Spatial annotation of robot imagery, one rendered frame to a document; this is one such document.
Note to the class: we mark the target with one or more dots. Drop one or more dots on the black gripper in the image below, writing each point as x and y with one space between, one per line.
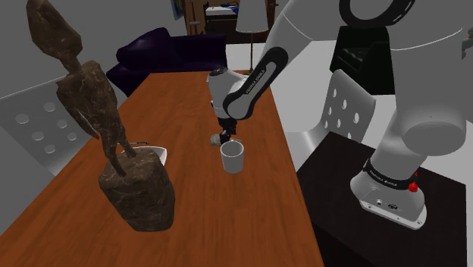
227 125

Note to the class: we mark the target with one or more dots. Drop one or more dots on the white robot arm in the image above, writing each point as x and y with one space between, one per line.
425 92

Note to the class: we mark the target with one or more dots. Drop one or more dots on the small grey lump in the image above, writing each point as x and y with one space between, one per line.
214 140

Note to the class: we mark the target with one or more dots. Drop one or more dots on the white cup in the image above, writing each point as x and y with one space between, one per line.
232 161

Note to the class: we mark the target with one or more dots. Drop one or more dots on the white bowl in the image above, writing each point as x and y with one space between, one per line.
160 153

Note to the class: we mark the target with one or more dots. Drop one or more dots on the brown wooden table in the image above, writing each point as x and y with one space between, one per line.
221 214

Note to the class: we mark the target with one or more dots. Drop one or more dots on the thin black pen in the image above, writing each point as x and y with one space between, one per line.
139 143

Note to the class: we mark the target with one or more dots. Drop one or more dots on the dark purple sofa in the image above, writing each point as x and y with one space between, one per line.
162 51

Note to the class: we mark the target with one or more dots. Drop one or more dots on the white shade floor lamp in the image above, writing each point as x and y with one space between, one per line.
252 16

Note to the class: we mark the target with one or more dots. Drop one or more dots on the brown stone figure statue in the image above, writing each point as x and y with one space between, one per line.
136 192

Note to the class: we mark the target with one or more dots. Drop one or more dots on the white chair with round holes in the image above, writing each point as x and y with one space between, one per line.
345 107
33 114

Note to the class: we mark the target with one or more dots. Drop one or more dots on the dark robot stand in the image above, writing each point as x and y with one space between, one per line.
340 207

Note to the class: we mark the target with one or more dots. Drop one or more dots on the black armchair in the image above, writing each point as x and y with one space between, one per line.
364 63

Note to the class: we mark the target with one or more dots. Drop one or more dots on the brown wooden door frame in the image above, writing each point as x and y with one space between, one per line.
192 18

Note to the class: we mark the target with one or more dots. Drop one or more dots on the blue wall picture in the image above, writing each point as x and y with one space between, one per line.
177 8

